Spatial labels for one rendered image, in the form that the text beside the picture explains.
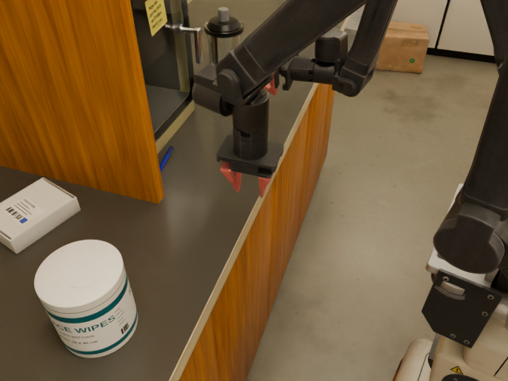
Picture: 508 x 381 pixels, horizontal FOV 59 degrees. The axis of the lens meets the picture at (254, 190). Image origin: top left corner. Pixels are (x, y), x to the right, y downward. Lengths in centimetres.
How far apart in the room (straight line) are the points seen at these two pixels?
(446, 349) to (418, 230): 142
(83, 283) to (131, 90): 36
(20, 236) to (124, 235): 20
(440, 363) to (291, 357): 91
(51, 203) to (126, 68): 36
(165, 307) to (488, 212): 56
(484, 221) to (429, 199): 206
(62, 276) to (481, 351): 74
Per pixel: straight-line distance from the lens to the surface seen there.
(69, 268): 75
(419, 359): 162
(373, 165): 274
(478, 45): 415
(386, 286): 212
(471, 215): 55
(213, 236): 95
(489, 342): 96
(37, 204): 107
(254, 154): 73
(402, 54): 377
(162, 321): 84
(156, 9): 108
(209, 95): 72
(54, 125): 106
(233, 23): 128
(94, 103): 95
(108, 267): 74
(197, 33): 117
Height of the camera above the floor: 163
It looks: 41 degrees down
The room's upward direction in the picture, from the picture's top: straight up
